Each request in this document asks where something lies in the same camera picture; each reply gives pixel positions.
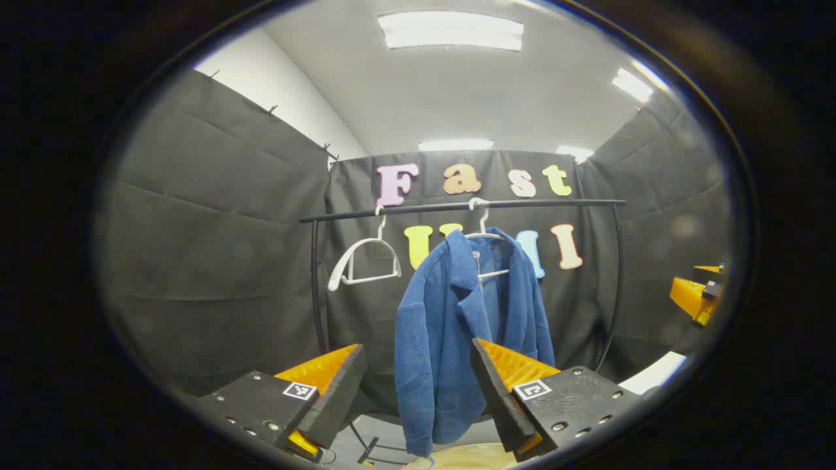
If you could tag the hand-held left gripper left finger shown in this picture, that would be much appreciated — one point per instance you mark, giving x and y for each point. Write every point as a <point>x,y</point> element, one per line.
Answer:
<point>336,398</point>

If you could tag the black clothes rack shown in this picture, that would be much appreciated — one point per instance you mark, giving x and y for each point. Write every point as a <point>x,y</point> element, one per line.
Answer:
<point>405,209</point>

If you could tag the beige round laundry hamper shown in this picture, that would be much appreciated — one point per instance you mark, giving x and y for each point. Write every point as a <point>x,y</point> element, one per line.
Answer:
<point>477,458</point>

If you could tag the white hanger with cross bar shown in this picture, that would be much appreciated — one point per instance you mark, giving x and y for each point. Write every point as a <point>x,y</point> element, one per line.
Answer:
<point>484,224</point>

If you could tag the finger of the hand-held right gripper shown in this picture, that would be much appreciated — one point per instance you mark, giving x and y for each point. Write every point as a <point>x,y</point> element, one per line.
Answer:
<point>710,268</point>
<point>689,295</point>

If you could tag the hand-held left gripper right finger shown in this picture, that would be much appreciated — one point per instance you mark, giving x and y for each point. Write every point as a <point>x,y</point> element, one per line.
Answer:
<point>499,398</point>

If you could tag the black backdrop cloth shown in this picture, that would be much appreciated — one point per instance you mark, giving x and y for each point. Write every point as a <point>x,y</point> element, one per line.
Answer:
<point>215,261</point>

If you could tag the white cabinet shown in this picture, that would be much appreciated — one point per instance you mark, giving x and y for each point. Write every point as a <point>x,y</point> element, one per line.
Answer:
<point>653,372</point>

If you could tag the white hanger with arched shoulders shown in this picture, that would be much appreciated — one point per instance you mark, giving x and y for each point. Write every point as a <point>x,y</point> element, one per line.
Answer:
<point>334,277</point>

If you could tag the large ceiling light panel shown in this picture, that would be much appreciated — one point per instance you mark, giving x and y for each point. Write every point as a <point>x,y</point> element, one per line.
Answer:
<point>450,31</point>

